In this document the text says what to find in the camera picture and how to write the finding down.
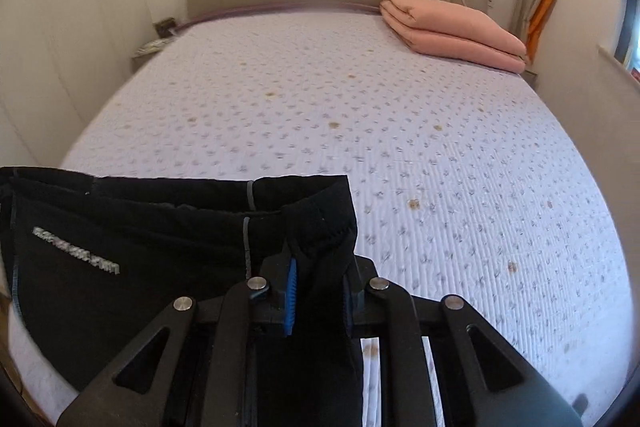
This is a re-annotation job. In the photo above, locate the black hooded jacket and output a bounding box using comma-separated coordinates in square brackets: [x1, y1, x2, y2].
[0, 166, 364, 427]

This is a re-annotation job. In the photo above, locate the white patterned bed mattress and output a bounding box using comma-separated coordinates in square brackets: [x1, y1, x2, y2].
[9, 10, 634, 426]

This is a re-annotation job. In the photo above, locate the folded pink blanket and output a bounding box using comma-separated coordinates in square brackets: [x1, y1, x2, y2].
[380, 0, 526, 75]

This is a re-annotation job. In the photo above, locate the right bedside table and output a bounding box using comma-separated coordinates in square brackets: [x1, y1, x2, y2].
[521, 69, 537, 89]

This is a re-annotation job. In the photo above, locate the bedside table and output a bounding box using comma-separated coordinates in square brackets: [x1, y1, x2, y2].
[521, 69, 537, 89]
[130, 17, 177, 72]

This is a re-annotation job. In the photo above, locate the left bedside table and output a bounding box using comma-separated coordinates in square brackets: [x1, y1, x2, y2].
[130, 17, 177, 72]

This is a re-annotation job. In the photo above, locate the window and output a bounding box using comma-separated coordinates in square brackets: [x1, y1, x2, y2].
[614, 0, 639, 81]

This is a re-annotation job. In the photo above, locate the white wardrobe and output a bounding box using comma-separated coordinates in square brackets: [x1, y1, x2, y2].
[1, 0, 154, 166]

